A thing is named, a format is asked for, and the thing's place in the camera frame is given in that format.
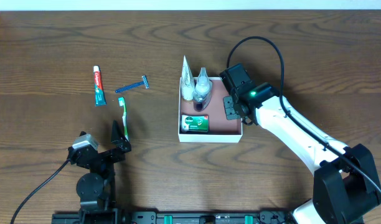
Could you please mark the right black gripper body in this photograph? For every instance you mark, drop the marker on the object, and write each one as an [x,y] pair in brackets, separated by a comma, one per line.
[230,107]

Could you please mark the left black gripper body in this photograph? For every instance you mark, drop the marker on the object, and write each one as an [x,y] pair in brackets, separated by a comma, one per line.
[106,155]

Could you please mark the red and teal toothpaste tube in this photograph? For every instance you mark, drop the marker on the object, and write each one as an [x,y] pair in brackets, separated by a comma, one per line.
[99,93]

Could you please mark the clear pump soap bottle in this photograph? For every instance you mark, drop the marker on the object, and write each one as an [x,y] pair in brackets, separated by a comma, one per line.
[203,91]

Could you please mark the green soap bar package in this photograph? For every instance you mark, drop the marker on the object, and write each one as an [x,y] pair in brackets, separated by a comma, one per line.
[193,123]

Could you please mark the white squeeze tube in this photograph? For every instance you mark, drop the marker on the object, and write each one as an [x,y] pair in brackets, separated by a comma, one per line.
[187,81]

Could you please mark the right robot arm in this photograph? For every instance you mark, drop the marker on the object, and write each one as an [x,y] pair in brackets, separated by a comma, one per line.
[346,183]

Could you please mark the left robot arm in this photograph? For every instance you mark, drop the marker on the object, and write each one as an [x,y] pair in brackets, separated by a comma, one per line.
[96,189]

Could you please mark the white box with pink interior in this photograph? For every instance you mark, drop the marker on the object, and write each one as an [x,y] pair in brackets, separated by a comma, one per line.
[221,130]

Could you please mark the green and white toothbrush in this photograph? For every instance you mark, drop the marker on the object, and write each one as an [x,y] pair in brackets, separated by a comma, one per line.
[122,104]

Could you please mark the blue disposable razor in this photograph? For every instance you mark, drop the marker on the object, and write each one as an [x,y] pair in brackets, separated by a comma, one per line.
[144,82]

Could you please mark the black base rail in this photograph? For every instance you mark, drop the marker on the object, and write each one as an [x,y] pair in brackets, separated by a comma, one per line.
[123,217]

